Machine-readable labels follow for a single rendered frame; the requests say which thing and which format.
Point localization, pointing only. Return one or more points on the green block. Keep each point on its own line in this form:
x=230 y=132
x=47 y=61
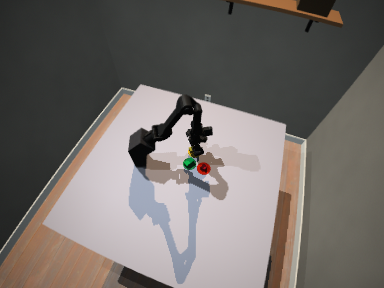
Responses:
x=188 y=162

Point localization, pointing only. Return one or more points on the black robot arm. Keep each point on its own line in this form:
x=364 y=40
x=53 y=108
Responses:
x=185 y=105

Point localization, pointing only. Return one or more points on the red circle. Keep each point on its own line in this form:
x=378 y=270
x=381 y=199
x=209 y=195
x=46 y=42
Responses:
x=201 y=171

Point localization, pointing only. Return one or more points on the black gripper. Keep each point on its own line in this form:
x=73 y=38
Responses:
x=197 y=150

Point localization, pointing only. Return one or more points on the red cube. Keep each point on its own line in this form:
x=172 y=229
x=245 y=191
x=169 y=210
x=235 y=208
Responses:
x=203 y=167

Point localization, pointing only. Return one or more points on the green circle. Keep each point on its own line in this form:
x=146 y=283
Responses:
x=191 y=166

